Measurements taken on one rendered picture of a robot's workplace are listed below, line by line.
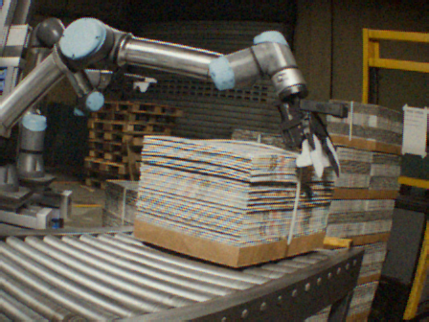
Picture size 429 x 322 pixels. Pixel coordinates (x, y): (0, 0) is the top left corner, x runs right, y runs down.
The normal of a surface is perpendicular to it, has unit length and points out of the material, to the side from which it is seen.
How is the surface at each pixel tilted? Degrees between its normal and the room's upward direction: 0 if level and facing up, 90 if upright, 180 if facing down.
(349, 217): 90
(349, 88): 90
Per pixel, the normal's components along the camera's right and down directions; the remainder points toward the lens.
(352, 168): 0.60, 0.11
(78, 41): -0.02, -0.04
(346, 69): -0.54, -0.02
